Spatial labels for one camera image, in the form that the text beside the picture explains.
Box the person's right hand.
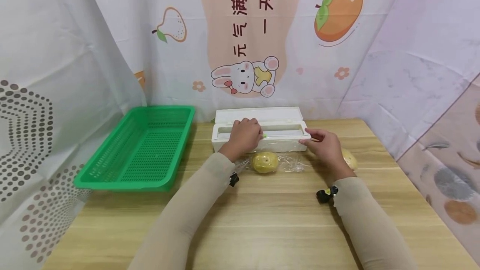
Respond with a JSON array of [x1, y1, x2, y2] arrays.
[[298, 127, 355, 181]]

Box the clear cling film sheet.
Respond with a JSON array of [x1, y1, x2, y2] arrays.
[[234, 152, 307, 174]]

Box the white cling film dispenser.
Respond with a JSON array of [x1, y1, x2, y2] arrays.
[[211, 107, 312, 154]]

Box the person's right forearm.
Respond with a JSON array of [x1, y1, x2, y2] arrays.
[[332, 177, 418, 270]]

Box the person's left forearm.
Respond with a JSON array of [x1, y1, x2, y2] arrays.
[[127, 152, 236, 270]]

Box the yellow potato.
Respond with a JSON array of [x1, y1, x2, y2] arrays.
[[341, 148, 358, 171], [250, 151, 280, 174]]

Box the green plastic basket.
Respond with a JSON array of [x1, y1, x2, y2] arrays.
[[73, 105, 196, 193]]

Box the person's left hand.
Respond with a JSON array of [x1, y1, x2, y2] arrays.
[[219, 117, 265, 163]]

